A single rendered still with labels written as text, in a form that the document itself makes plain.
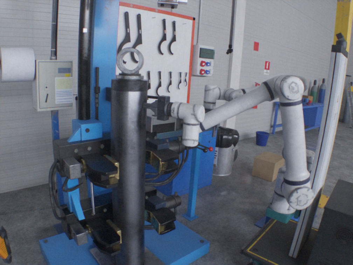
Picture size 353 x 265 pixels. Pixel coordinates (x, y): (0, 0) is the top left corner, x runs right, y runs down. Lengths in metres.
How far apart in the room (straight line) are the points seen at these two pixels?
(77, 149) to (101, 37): 0.77
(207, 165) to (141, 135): 2.05
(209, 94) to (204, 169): 1.81
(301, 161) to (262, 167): 2.61
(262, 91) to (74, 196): 1.31
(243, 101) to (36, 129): 2.63
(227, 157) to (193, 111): 2.61
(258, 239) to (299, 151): 0.95
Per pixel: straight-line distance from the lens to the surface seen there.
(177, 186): 3.21
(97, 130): 1.72
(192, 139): 1.34
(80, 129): 1.68
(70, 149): 1.64
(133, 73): 1.49
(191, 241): 2.35
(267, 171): 4.03
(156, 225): 1.89
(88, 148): 1.67
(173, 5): 1.53
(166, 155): 1.67
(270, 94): 1.47
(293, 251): 2.06
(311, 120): 8.07
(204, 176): 3.50
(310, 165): 2.12
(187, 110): 1.32
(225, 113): 1.46
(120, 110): 1.47
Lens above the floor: 1.56
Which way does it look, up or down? 15 degrees down
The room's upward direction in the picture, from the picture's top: 4 degrees clockwise
